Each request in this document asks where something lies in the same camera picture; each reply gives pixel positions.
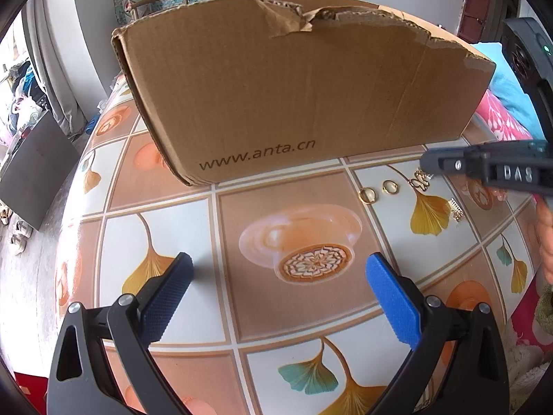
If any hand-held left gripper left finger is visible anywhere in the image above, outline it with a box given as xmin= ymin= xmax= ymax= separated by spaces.
xmin=45 ymin=252 xmax=195 ymax=415

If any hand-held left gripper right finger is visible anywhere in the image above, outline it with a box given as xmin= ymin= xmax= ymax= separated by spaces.
xmin=365 ymin=252 xmax=510 ymax=415

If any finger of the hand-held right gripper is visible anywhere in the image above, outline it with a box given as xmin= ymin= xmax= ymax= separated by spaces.
xmin=420 ymin=147 xmax=489 ymax=182
xmin=464 ymin=139 xmax=549 ymax=157

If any brown cardboard box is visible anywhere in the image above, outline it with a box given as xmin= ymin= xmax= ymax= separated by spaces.
xmin=111 ymin=0 xmax=497 ymax=187

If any person's right hand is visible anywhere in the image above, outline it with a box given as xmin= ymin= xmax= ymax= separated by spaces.
xmin=536 ymin=201 xmax=553 ymax=286

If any blue pillow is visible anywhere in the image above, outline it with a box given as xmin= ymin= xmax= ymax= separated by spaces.
xmin=470 ymin=42 xmax=546 ymax=137

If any tile-patterned table cover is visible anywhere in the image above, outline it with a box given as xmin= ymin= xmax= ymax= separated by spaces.
xmin=54 ymin=78 xmax=549 ymax=415

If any dark red door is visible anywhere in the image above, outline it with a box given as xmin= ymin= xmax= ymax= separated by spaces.
xmin=457 ymin=0 xmax=521 ymax=46

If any white and green fluffy robe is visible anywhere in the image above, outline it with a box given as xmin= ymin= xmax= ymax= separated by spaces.
xmin=505 ymin=324 xmax=553 ymax=398

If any white sneaker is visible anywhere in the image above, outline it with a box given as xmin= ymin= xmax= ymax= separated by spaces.
xmin=9 ymin=220 xmax=31 ymax=256

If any red mat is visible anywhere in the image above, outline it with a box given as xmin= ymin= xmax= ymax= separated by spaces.
xmin=13 ymin=374 xmax=48 ymax=415

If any dark grey board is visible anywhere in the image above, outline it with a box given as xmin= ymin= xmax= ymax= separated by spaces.
xmin=0 ymin=110 xmax=81 ymax=231

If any pile of clothes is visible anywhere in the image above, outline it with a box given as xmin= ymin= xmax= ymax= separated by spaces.
xmin=0 ymin=61 xmax=48 ymax=139

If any grey curtain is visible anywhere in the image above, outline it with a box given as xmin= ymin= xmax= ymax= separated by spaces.
xmin=21 ymin=0 xmax=91 ymax=135

